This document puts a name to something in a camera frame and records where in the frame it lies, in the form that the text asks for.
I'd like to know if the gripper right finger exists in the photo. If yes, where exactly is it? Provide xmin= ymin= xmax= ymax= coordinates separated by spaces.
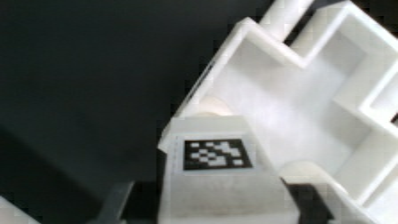
xmin=282 ymin=180 xmax=334 ymax=224

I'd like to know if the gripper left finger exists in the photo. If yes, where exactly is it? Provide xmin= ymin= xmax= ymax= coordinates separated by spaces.
xmin=87 ymin=181 xmax=160 ymax=224

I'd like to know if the white chair leg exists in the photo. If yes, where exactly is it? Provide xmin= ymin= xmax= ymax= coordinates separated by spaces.
xmin=158 ymin=97 xmax=300 ymax=224

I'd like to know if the white chair seat part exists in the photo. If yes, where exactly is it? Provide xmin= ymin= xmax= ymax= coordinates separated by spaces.
xmin=176 ymin=0 xmax=398 ymax=224

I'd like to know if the white L-shaped fence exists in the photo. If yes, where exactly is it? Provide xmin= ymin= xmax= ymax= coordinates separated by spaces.
xmin=0 ymin=197 xmax=41 ymax=224

